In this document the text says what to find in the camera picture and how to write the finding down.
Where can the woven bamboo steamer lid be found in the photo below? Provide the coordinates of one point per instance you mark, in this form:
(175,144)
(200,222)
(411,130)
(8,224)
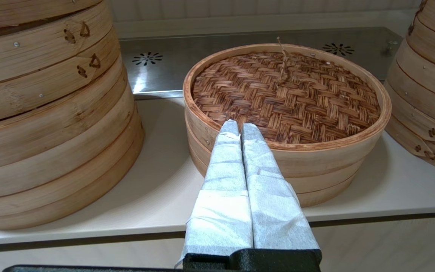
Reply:
(296,98)

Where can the single bamboo steamer tray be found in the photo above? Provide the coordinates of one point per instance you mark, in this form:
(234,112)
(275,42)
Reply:
(323,189)

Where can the bamboo steamer stack with stitching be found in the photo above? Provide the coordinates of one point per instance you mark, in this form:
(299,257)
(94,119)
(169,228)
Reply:
(43,132)

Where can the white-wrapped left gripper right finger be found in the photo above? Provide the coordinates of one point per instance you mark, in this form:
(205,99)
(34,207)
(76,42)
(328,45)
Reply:
(278,219)

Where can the tall bamboo steamer stack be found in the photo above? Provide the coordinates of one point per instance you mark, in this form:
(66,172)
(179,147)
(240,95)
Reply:
(429,94)

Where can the stainless steel perforated steam plate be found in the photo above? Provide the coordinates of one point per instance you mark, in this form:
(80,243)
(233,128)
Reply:
(187,56)

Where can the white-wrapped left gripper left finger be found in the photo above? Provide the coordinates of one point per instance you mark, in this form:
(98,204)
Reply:
(225,211)

